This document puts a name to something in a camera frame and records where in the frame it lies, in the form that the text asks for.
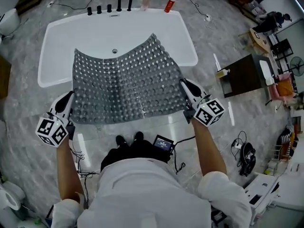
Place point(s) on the white basin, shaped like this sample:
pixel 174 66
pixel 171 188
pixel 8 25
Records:
pixel 266 71

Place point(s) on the person's black trousers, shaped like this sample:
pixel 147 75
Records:
pixel 135 152

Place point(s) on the person's right black shoe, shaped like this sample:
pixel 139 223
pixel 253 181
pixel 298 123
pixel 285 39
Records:
pixel 139 136

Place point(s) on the white bathtub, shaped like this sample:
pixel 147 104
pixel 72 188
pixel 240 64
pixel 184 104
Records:
pixel 95 32

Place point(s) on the black bathtub drain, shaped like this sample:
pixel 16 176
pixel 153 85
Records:
pixel 115 50

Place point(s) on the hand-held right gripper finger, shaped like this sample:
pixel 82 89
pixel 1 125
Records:
pixel 184 91
pixel 194 89

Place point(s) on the striped cloth chair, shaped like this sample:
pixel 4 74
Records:
pixel 287 139

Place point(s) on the grey studded bath mat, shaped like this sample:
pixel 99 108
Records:
pixel 128 84

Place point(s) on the dark brown side table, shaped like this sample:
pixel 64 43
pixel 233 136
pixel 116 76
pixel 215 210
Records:
pixel 242 77

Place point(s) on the white cabinet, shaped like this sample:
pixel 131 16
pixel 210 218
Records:
pixel 261 186

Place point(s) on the cardboard box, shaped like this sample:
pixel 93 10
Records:
pixel 4 77

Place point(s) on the black rack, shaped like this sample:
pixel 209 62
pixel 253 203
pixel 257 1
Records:
pixel 282 50

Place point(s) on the person's white shirt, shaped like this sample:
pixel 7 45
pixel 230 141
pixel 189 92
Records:
pixel 147 193

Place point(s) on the black faucet knob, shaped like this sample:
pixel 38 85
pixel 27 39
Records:
pixel 99 10
pixel 90 11
pixel 109 8

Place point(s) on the black backpack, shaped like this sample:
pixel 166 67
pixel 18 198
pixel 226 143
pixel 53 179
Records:
pixel 248 158

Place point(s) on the black fan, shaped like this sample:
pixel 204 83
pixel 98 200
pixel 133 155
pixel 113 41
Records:
pixel 297 66

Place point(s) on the red bottle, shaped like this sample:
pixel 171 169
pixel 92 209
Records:
pixel 169 5

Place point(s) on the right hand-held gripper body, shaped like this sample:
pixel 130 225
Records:
pixel 209 113

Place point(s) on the small wooden table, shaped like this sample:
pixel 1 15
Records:
pixel 260 41

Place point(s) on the person's left black shoe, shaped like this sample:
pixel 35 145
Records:
pixel 121 141

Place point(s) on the wooden step platform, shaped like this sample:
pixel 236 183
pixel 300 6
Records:
pixel 28 1

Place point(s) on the person's left forearm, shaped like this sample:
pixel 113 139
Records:
pixel 67 172

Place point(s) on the pink chair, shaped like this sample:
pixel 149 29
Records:
pixel 273 91

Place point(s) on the person's right forearm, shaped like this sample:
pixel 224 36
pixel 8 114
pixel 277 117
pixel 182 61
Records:
pixel 209 151

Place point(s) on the black display device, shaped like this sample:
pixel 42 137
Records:
pixel 162 144

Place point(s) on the white power strip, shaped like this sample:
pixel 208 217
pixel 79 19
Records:
pixel 208 17
pixel 50 4
pixel 236 146

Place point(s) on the yellow soap pump bottle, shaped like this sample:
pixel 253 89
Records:
pixel 222 73

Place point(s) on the person's black shoe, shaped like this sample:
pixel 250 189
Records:
pixel 121 141
pixel 139 136

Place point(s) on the pink pump bottle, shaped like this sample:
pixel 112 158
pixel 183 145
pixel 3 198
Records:
pixel 145 2

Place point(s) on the white smart toilet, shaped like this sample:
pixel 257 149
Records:
pixel 9 21

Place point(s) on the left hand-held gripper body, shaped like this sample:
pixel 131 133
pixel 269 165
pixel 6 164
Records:
pixel 52 130

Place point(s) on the black hand shower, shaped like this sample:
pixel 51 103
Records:
pixel 130 3

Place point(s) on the orange cushion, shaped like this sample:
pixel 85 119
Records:
pixel 283 88

